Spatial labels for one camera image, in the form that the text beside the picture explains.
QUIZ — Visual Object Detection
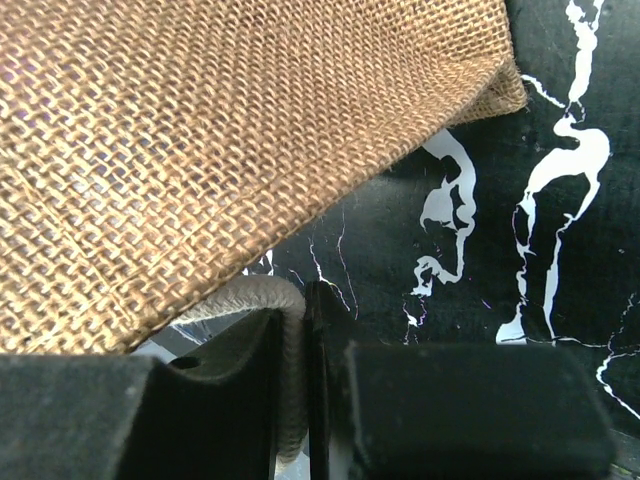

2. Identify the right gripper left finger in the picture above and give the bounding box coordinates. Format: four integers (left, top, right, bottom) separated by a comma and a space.
1, 310, 280, 479

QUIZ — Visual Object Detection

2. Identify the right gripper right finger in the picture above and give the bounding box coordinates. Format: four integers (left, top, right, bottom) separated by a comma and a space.
304, 281, 616, 479

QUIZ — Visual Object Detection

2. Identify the burlap canvas bag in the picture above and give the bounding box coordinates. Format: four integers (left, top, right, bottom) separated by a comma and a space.
0, 0, 530, 474

